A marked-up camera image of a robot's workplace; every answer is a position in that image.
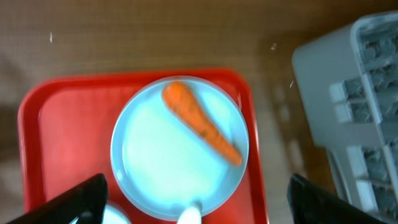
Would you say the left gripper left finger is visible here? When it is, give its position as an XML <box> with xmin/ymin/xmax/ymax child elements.
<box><xmin>7</xmin><ymin>174</ymin><xmax>108</xmax><ymax>224</ymax></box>

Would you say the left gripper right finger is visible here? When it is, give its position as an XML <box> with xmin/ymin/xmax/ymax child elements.
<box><xmin>287</xmin><ymin>174</ymin><xmax>384</xmax><ymax>224</ymax></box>

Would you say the orange carrot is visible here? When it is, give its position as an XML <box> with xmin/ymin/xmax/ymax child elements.
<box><xmin>162</xmin><ymin>81</ymin><xmax>243</xmax><ymax>166</ymax></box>

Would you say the grey dishwasher rack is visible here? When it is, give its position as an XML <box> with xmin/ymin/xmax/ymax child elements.
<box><xmin>292</xmin><ymin>11</ymin><xmax>397</xmax><ymax>223</ymax></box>

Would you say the light blue plate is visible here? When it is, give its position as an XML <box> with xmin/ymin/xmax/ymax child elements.
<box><xmin>110</xmin><ymin>76</ymin><xmax>250</xmax><ymax>221</ymax></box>

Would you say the red serving tray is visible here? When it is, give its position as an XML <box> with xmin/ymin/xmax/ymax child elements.
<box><xmin>17</xmin><ymin>68</ymin><xmax>269</xmax><ymax>223</ymax></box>

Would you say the white plastic spoon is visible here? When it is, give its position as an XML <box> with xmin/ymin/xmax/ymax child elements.
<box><xmin>177</xmin><ymin>202</ymin><xmax>202</xmax><ymax>224</ymax></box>

